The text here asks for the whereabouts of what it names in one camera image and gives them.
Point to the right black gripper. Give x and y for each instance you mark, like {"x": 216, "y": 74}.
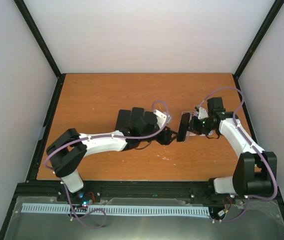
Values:
{"x": 192, "y": 126}

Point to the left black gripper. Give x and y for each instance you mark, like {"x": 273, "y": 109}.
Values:
{"x": 165, "y": 139}

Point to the clear magsafe phone case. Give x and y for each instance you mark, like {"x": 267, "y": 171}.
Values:
{"x": 189, "y": 134}

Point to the black phone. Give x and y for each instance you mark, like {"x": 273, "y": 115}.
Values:
{"x": 183, "y": 127}
{"x": 136, "y": 118}

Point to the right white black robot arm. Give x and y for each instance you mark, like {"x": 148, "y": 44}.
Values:
{"x": 255, "y": 172}

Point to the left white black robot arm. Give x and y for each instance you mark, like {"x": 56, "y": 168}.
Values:
{"x": 65, "y": 154}

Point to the phone with maroon edge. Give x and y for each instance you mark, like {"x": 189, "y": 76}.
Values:
{"x": 123, "y": 119}

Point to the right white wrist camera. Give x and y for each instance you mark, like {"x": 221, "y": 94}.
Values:
{"x": 200, "y": 112}

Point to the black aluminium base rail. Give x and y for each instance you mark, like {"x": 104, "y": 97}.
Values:
{"x": 194, "y": 192}

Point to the right black frame post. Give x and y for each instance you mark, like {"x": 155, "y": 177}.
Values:
{"x": 266, "y": 24}

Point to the black frame post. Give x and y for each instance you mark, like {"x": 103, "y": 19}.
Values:
{"x": 266, "y": 24}
{"x": 25, "y": 13}

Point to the light blue slotted cable duct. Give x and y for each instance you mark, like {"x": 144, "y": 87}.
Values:
{"x": 118, "y": 210}

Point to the left black frame post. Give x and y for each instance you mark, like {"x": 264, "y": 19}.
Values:
{"x": 25, "y": 13}

